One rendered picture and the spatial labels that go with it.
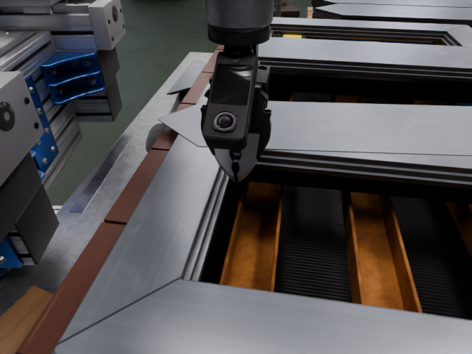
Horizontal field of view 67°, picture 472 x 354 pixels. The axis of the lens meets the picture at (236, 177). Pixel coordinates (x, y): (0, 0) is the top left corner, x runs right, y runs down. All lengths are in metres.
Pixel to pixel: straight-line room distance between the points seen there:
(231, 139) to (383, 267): 0.39
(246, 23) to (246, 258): 0.38
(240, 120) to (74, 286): 0.26
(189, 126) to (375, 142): 0.32
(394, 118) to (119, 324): 0.58
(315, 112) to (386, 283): 0.33
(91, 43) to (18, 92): 0.39
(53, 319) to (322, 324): 0.27
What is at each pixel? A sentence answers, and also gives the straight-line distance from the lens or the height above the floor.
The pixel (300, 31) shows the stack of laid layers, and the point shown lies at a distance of 1.30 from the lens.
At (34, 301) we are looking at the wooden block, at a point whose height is 0.73.
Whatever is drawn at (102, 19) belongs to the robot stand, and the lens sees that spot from 0.87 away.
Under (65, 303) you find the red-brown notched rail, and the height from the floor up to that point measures 0.83.
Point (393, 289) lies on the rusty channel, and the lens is 0.63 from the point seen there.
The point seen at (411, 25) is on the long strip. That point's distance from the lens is 1.40.
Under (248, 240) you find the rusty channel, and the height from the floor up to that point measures 0.68.
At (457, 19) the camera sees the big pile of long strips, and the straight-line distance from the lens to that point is 1.53.
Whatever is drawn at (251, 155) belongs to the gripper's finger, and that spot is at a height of 0.89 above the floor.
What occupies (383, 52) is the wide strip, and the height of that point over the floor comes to 0.84.
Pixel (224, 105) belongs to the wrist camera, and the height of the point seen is 0.99.
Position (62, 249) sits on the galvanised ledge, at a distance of 0.70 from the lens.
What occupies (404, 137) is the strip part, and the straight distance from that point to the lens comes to 0.68.
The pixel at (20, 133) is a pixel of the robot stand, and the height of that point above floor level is 0.93.
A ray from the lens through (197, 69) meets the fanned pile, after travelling 1.26.
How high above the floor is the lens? 1.16
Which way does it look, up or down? 37 degrees down
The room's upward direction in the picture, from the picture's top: straight up
